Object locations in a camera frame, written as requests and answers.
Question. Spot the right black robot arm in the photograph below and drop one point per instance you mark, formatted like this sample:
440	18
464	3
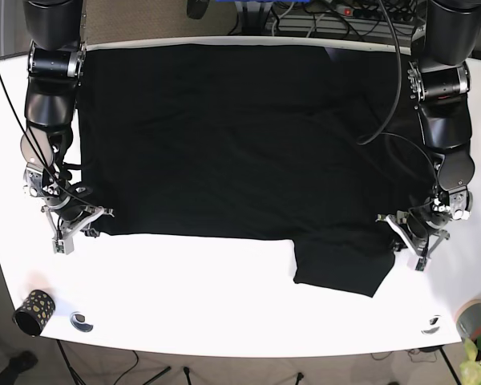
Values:
55	67

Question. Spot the left table cable grommet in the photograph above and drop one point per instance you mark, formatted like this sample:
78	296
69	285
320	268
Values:
79	322

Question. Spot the right table cable grommet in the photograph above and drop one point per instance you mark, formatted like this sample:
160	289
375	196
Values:
431	325

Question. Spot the green potted plant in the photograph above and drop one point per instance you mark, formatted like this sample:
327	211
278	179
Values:
470	368

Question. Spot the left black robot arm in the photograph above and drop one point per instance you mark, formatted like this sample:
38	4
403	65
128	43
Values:
440	81

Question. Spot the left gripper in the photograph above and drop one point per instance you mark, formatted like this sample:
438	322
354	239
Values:
421	229

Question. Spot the grey tape roll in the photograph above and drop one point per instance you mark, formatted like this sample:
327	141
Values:
468	320

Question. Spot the black T-shirt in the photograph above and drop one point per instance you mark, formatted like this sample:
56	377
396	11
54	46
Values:
252	142

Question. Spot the black gold-dotted cup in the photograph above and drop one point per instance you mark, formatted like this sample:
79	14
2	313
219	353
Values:
35	312

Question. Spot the table cable grommet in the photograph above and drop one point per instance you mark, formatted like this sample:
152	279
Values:
431	325
79	322

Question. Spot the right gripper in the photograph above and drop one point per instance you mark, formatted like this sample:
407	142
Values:
65	207

